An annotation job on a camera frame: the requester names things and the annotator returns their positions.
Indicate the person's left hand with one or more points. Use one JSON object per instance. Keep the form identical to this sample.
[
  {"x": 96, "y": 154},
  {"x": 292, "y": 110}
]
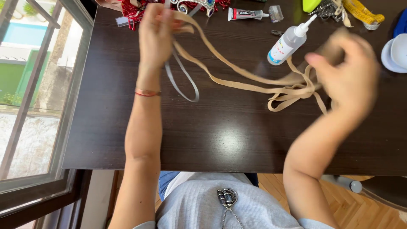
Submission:
[{"x": 155, "y": 38}]

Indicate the person's right hand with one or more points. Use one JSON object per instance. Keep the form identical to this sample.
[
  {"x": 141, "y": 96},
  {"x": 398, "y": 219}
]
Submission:
[{"x": 349, "y": 76}]

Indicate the person's right fingers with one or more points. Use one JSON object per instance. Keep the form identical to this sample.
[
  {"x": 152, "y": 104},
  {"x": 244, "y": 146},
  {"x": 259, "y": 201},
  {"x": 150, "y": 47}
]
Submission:
[{"x": 330, "y": 54}]

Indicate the person's left fingers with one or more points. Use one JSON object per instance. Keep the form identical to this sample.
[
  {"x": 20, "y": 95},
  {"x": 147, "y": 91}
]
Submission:
[{"x": 165, "y": 16}]

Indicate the red beaded costume piece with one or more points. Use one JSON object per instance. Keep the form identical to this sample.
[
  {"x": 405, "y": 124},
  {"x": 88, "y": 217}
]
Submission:
[{"x": 133, "y": 12}]

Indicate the silver jewelled tiara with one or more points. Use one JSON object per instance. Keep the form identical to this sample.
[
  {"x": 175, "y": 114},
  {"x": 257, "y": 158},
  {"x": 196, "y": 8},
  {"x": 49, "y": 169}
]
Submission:
[{"x": 197, "y": 5}]

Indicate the silver sequin trim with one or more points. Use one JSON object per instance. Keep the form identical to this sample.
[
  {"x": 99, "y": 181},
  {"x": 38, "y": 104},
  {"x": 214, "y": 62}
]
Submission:
[{"x": 326, "y": 11}]

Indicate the white glue bottle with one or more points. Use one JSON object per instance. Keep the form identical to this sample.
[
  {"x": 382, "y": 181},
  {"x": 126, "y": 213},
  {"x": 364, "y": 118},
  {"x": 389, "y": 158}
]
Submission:
[{"x": 287, "y": 44}]

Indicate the yellow measuring tape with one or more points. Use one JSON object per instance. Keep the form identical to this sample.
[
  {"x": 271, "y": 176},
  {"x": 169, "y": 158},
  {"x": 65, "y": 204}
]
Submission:
[{"x": 362, "y": 12}]

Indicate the lime green object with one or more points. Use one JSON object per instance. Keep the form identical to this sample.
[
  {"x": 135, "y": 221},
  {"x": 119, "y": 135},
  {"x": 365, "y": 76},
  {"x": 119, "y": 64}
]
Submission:
[{"x": 311, "y": 5}]

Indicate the clear plastic box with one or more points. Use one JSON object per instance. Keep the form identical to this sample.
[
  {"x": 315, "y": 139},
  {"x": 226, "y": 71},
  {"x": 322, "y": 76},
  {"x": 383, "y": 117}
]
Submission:
[{"x": 276, "y": 13}]

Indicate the blue fabric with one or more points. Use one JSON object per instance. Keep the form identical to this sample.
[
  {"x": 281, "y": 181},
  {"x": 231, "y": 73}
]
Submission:
[{"x": 401, "y": 24}]

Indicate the small glue tube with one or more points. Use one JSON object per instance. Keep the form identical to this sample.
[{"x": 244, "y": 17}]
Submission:
[{"x": 246, "y": 13}]

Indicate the office chair base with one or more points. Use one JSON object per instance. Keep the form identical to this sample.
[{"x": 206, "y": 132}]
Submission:
[{"x": 365, "y": 187}]

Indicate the blue jeans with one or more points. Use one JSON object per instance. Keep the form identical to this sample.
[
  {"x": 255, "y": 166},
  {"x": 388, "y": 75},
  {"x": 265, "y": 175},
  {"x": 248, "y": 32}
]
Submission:
[{"x": 168, "y": 184}]

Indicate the grey ribbed top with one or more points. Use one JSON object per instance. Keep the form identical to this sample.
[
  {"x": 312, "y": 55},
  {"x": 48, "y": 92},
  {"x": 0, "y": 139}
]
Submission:
[{"x": 222, "y": 206}]

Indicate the window frame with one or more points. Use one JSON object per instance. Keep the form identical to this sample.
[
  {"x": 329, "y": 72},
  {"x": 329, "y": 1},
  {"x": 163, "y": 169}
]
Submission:
[{"x": 38, "y": 111}]

